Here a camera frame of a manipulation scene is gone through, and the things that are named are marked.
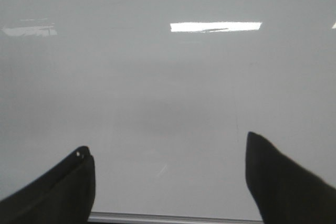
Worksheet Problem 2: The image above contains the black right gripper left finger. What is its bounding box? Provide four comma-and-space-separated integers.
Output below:
1, 146, 96, 223

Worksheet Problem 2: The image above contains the white whiteboard with aluminium frame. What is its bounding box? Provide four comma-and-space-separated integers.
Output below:
1, 0, 335, 220

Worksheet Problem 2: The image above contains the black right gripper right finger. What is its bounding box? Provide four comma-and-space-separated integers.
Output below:
245, 132, 335, 223

